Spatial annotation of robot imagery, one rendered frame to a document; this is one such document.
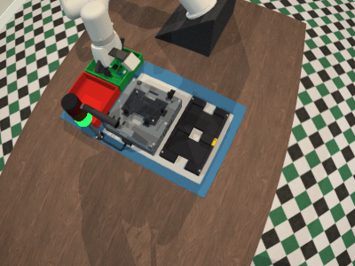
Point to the green circuit board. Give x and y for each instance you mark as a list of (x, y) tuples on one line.
[(117, 69)]

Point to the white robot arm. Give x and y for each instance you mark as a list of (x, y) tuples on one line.
[(95, 17)]

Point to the red bin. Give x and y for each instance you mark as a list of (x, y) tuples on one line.
[(95, 93)]

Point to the green bin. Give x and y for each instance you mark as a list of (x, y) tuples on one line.
[(121, 84)]

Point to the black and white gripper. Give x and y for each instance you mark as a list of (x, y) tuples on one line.
[(100, 54)]

